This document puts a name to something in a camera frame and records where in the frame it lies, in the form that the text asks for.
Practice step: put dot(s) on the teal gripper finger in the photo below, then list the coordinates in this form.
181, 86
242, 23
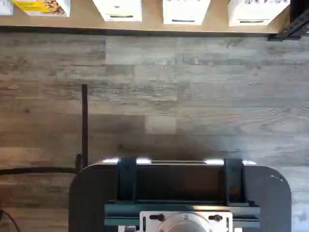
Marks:
127, 178
233, 181

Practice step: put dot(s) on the black vertical pole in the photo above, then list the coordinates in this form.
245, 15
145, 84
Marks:
84, 120

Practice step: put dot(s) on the white box yellow strip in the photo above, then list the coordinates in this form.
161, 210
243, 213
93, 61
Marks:
120, 9

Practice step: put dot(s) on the white box green strip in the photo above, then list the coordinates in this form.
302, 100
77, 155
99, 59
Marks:
258, 12

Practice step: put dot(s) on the wooden shelf board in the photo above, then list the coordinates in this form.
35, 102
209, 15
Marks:
149, 27

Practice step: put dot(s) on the white yellow granola box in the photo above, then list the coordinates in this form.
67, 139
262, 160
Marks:
41, 7

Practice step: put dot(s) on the blue white oatmeal box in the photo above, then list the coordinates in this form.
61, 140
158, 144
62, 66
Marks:
6, 7

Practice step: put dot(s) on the white box pink strip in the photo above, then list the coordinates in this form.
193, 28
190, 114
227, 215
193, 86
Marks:
186, 12

